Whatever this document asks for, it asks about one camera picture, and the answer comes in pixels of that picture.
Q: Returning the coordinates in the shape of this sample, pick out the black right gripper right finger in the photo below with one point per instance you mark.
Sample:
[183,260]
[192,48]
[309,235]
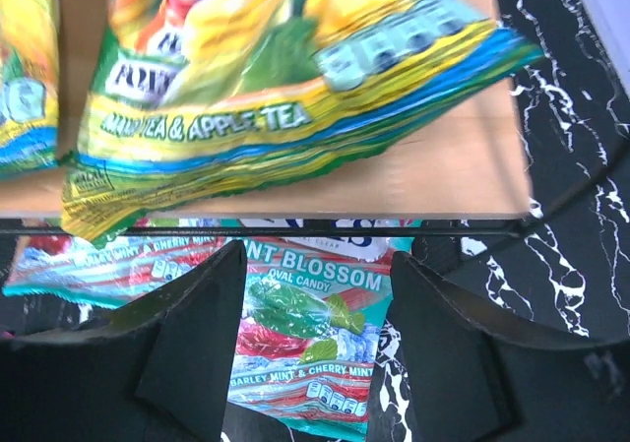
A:
[478,372]

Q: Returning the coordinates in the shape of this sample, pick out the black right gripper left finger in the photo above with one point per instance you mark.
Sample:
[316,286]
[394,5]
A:
[155,369]

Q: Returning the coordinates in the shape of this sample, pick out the teal mint candy bag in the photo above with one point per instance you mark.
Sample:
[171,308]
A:
[313,310]
[123,270]

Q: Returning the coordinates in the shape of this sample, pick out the green yellow candy bag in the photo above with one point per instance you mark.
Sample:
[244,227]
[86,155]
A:
[29,85]

